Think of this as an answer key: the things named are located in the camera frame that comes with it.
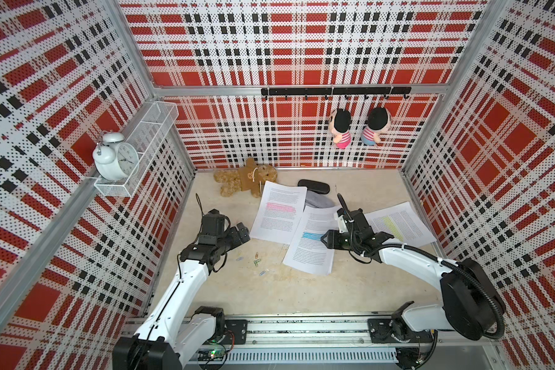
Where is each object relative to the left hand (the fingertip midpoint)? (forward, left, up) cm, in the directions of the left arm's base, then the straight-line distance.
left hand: (242, 234), depth 83 cm
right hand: (+1, -33, -4) cm, 33 cm away
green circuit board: (-35, +6, -11) cm, 37 cm away
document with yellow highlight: (+13, -68, -13) cm, 71 cm away
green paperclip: (-5, -4, -13) cm, 15 cm away
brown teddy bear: (+33, +2, -5) cm, 33 cm away
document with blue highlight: (0, -24, -13) cm, 27 cm away
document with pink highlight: (+18, -12, -13) cm, 26 cm away
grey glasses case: (+26, -31, -13) cm, 42 cm away
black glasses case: (+32, -32, -11) cm, 46 cm away
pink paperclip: (-3, -4, -13) cm, 14 cm away
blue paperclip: (-10, -7, -12) cm, 17 cm away
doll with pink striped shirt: (+44, -39, +17) cm, 61 cm away
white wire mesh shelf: (+32, +37, +23) cm, 54 cm away
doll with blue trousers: (+40, -54, +21) cm, 71 cm away
